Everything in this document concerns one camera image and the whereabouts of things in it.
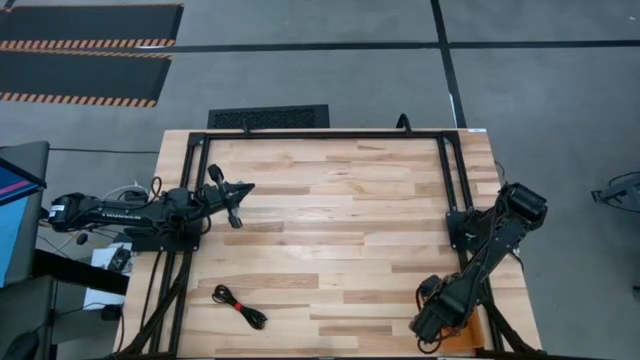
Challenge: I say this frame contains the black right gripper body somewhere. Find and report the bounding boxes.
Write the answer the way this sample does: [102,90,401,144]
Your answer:
[409,285,475,347]

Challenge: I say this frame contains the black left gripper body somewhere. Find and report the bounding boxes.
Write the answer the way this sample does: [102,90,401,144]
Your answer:
[198,163,245,230]

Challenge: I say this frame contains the black cable with red strap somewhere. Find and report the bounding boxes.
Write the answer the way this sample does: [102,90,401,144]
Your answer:
[211,283,269,331]

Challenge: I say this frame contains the orange-brown container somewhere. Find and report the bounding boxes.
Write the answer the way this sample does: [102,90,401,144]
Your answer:
[439,312,487,351]

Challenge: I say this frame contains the black floor vent grate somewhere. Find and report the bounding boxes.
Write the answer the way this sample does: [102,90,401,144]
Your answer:
[207,103,331,130]

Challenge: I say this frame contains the small black device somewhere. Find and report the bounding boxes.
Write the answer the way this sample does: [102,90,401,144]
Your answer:
[110,246,132,271]

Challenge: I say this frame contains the white paper sheet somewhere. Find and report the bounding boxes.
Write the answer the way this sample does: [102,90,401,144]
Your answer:
[91,243,134,275]

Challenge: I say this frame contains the black power adapter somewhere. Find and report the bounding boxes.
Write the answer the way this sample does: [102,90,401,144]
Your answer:
[99,303,124,322]

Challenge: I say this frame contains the black hazard-striped floor mat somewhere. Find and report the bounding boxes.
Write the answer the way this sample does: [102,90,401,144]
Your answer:
[0,48,174,109]
[0,3,185,51]

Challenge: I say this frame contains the blue screen monitor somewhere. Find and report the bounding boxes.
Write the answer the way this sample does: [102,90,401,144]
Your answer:
[0,157,49,289]

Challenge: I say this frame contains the black metal table frame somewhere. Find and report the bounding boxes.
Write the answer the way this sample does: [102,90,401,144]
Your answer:
[113,127,551,360]

